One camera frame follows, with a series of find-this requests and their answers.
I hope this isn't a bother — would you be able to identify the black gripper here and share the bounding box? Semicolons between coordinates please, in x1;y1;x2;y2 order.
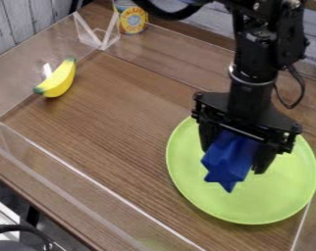
191;91;302;175

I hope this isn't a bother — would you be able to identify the blue star-shaped block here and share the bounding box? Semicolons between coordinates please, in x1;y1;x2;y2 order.
201;130;259;193

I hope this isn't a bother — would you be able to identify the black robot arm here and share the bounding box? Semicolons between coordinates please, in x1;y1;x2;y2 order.
192;0;309;174

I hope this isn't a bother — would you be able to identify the green round plate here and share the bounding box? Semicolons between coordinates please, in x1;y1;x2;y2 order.
164;118;316;225

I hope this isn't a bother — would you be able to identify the yellow blue labelled can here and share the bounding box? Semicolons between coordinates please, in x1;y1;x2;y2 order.
112;0;148;34

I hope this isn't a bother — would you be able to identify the yellow toy banana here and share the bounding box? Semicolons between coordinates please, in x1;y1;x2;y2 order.
32;57;76;98

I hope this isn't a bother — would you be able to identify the clear acrylic corner bracket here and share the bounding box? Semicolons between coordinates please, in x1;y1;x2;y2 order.
73;12;120;51

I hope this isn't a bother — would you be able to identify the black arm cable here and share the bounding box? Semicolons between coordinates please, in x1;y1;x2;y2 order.
132;0;308;111

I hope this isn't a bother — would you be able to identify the clear acrylic front wall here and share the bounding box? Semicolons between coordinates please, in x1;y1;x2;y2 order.
0;120;206;251

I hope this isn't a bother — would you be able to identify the black cable bottom left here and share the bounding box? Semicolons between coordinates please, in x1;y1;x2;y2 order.
0;224;56;251

